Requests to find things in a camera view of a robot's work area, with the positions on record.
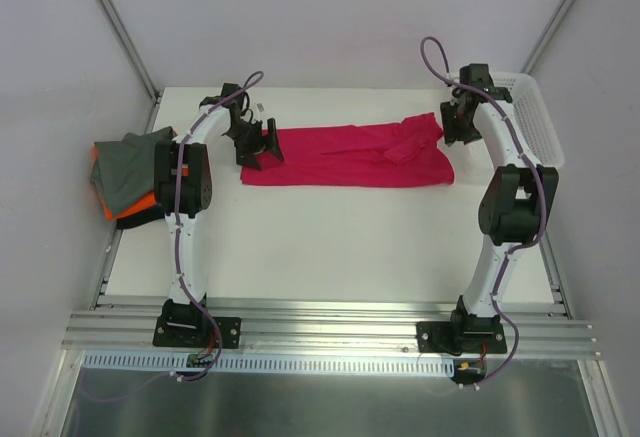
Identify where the pink t shirt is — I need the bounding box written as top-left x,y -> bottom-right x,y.
240,113 -> 455,188

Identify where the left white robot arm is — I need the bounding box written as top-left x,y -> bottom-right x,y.
154,71 -> 284,345

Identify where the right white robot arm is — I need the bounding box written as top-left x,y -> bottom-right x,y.
440,63 -> 559,352

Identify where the white plastic basket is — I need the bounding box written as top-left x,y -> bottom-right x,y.
474,70 -> 565,170

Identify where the black t shirt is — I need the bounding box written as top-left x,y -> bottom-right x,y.
116,206 -> 164,230

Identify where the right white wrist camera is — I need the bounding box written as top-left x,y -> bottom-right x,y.
446,76 -> 464,101

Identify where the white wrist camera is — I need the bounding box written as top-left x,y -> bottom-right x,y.
249,102 -> 266,123
446,76 -> 464,101

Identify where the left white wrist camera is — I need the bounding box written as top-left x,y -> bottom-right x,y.
249,102 -> 266,123

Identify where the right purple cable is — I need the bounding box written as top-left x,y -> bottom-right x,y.
419,35 -> 547,383

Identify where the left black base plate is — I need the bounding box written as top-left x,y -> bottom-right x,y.
152,300 -> 242,349

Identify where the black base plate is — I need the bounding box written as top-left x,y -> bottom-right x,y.
152,300 -> 242,349
416,316 -> 507,357

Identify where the aluminium rail frame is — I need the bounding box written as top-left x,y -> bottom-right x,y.
63,87 -> 601,360

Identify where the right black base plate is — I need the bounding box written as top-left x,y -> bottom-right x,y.
416,316 -> 507,357

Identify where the white slotted cable duct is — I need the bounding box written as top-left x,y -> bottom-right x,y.
83,350 -> 454,378

